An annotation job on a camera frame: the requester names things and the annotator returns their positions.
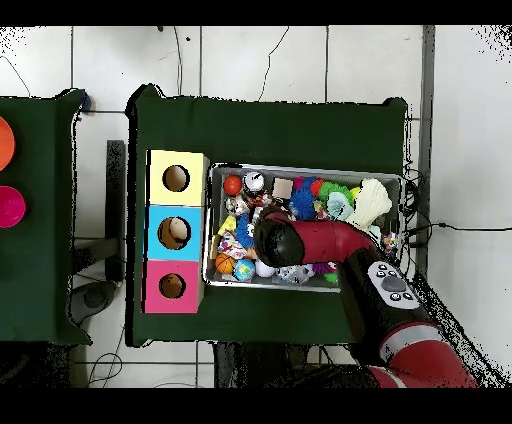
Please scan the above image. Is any tiger plush toy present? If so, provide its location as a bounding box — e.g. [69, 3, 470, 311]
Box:
[249, 193, 274, 213]

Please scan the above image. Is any wooden box with three holes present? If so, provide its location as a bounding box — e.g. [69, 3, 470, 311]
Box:
[141, 149, 211, 315]

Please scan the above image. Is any blue spiky ball with eyes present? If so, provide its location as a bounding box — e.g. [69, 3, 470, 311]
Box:
[234, 213, 256, 249]

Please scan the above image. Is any plain orange ball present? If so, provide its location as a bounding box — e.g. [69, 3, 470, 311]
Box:
[222, 174, 244, 196]

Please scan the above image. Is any globe print ball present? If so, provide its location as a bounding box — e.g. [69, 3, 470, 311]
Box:
[232, 258, 256, 282]

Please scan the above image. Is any small orange basketball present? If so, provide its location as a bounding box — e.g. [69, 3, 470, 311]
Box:
[214, 252, 237, 276]

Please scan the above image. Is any mint green cloth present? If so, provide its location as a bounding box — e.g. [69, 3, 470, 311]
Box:
[325, 191, 355, 222]

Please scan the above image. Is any cream knitted cloth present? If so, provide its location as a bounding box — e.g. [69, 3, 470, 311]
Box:
[345, 177, 394, 232]

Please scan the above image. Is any dark green side tablecloth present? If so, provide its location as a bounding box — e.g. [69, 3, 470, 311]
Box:
[0, 88, 93, 346]

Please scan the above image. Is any pink round disc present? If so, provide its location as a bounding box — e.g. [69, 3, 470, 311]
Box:
[0, 185, 28, 229]

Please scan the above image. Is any orange round disc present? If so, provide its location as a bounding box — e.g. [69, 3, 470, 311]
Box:
[0, 115, 17, 172]

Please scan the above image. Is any silver wire mesh bin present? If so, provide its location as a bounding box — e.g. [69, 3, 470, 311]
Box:
[201, 162, 404, 295]

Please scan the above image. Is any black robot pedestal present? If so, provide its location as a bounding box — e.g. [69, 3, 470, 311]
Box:
[213, 342, 361, 389]

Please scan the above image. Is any black cable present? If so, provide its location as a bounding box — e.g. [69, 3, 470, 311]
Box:
[403, 222, 512, 234]

